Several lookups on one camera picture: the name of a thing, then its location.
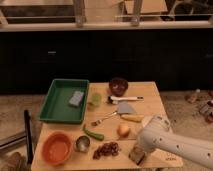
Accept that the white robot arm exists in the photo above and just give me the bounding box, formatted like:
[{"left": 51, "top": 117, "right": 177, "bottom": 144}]
[{"left": 137, "top": 115, "right": 213, "bottom": 170}]

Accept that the dark red bowl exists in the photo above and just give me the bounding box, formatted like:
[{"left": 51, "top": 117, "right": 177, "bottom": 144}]
[{"left": 109, "top": 77, "right": 128, "bottom": 97}]

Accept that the small green cup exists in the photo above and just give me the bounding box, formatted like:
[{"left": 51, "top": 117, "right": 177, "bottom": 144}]
[{"left": 91, "top": 93, "right": 102, "bottom": 107}]

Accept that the grey sponge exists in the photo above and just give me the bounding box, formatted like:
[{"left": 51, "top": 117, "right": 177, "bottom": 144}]
[{"left": 69, "top": 91, "right": 84, "bottom": 107}]

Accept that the green okra pod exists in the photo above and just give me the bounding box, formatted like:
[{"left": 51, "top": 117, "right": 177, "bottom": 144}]
[{"left": 82, "top": 125, "right": 105, "bottom": 141}]

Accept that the green plastic tray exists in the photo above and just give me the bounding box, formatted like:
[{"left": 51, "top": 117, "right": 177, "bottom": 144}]
[{"left": 39, "top": 79, "right": 89, "bottom": 124}]

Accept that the small metal cup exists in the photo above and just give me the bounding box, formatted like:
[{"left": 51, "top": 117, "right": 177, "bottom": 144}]
[{"left": 75, "top": 136, "right": 90, "bottom": 153}]

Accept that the bunch of brown grapes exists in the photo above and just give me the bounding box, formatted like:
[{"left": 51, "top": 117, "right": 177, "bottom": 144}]
[{"left": 93, "top": 142, "right": 120, "bottom": 159}]

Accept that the orange plastic bowl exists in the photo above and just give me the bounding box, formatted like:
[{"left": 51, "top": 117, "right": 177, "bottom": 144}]
[{"left": 41, "top": 132, "right": 73, "bottom": 166}]

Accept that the white handled brush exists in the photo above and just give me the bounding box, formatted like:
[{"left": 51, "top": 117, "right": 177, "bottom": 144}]
[{"left": 108, "top": 96, "right": 144, "bottom": 104}]

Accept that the grey spatula yellow handle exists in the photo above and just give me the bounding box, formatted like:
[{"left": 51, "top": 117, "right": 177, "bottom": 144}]
[{"left": 117, "top": 101, "right": 144, "bottom": 122}]

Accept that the black chair frame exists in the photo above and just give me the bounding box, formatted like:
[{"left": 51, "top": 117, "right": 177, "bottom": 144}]
[{"left": 0, "top": 110, "right": 34, "bottom": 164}]

